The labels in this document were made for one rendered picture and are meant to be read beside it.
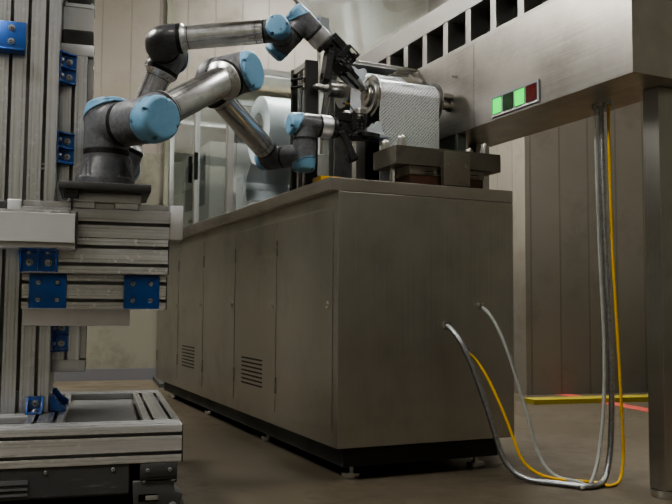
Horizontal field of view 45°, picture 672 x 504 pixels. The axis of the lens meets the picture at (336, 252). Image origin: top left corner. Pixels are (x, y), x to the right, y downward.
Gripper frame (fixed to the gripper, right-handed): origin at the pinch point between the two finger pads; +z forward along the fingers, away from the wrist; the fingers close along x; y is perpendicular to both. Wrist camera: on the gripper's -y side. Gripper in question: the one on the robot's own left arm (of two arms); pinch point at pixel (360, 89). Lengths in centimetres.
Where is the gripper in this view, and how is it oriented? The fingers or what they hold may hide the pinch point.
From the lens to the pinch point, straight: 288.8
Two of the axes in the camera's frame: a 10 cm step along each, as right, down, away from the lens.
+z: 7.0, 6.7, 2.7
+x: -4.1, 0.6, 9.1
